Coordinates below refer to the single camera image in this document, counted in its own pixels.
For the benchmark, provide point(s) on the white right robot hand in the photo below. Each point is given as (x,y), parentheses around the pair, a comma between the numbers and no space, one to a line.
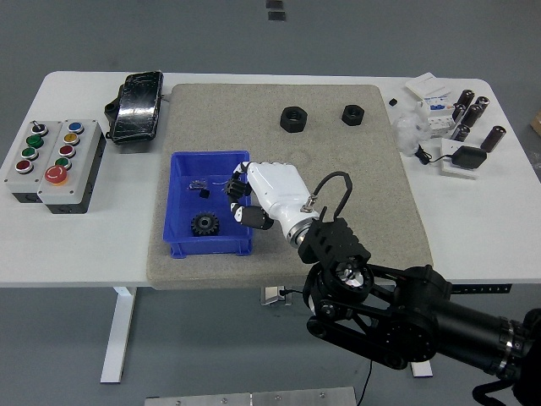
(279,188)

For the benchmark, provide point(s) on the large black gear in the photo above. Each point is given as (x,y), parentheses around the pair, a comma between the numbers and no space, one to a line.
(205,224)

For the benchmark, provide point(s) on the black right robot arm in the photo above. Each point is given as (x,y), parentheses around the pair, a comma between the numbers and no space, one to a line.
(422,313)

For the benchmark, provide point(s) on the large black hex nut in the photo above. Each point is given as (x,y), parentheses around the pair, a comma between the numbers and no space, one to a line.
(293,118)

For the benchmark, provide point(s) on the blue plastic box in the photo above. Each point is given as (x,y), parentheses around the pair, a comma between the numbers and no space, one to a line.
(186,169)

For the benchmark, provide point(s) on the small black hex nut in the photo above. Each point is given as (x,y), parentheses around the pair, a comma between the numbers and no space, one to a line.
(353,113)

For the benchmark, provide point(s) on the silver table control box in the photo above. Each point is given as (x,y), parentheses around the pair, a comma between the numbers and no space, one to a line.
(270,296)

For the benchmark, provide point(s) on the grey emergency-stop control box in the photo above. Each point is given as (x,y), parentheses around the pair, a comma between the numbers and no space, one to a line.
(69,177)

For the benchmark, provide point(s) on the grey four-button control box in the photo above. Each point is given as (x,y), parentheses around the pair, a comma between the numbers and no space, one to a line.
(29,148)

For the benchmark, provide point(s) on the brown cardboard box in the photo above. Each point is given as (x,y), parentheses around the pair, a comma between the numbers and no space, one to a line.
(536,121)

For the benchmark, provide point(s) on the small black cube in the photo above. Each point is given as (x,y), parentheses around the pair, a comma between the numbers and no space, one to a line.
(203,194)
(393,102)

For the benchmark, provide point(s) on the small clear parts bag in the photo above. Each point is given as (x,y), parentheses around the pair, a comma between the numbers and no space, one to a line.
(198,184)

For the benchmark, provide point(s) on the grey-brown mat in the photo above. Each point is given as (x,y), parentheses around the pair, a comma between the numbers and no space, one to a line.
(380,190)

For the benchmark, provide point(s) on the crumpled clear plastic wrap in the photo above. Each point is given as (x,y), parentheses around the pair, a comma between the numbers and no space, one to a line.
(409,133)

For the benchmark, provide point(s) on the black wrapped device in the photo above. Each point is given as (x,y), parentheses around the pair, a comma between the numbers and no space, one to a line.
(137,108)

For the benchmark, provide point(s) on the dark floor plate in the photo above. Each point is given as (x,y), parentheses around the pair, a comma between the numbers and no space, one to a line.
(274,3)
(277,16)

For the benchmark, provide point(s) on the white circuit breaker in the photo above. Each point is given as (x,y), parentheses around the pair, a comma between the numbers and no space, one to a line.
(439,116)

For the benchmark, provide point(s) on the white square plate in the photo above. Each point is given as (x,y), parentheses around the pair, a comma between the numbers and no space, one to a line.
(458,173)

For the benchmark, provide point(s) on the dark cylindrical capacitor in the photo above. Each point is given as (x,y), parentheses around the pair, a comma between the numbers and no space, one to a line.
(473,115)
(458,112)
(466,97)
(482,102)
(494,138)
(461,132)

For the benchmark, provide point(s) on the black square adapter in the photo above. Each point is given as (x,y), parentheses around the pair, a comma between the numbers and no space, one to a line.
(469,157)

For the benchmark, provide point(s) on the white table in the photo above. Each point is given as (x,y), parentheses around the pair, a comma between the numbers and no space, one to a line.
(84,245)

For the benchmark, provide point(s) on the grey metal plate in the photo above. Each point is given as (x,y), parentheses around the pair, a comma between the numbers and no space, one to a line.
(253,398)

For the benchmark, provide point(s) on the white table leg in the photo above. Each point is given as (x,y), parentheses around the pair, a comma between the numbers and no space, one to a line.
(421,370)
(118,338)

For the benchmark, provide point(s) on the white wall switch panel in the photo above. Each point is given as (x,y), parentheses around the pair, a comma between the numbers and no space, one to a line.
(427,85)

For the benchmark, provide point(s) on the black table frame rail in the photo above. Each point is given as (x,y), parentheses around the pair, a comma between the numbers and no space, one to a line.
(482,289)

